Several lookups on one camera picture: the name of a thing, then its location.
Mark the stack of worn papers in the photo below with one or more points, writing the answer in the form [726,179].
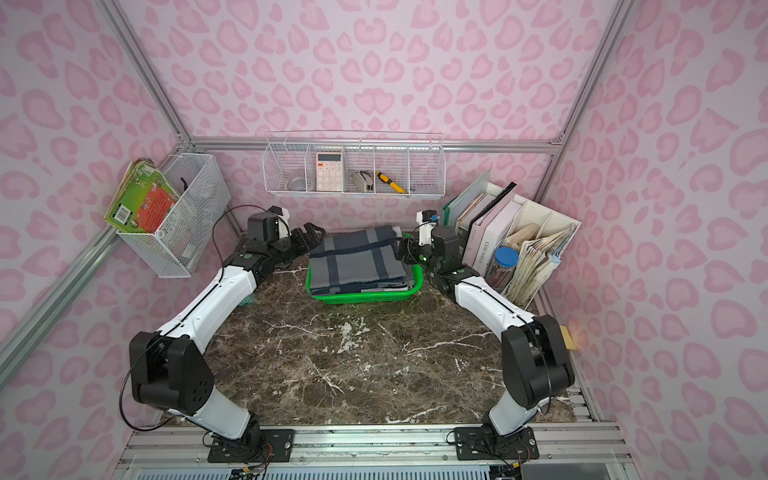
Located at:
[538,259]

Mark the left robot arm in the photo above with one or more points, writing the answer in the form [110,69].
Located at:
[168,371]

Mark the white mesh wall basket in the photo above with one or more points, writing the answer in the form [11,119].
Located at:
[175,249]

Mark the white plastic file organizer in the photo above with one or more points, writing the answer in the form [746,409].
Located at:
[514,243]

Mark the yellow sticky note pad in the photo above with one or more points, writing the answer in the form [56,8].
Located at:
[569,342]

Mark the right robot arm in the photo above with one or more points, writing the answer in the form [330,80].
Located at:
[536,365]

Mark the pink book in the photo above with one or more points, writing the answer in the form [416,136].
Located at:
[487,233]

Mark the dark grey striped scarf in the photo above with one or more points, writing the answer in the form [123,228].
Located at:
[357,259]

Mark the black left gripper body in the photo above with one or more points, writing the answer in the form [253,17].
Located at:
[298,240]

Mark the green plastic basket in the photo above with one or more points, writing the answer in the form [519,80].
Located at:
[366,296]

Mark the small grey stapler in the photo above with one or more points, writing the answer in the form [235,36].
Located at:
[363,181]

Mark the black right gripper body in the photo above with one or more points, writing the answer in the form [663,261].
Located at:
[414,249]

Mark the white wire wall shelf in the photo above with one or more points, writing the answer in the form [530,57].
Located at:
[418,165]

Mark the pink white calculator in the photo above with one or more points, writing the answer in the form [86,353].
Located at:
[329,172]

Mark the teal zip folder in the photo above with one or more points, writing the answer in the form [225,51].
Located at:
[454,208]

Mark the green red booklet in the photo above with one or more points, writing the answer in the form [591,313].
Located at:
[143,200]

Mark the pencil tube with blue lid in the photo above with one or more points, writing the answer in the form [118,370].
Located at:
[501,268]

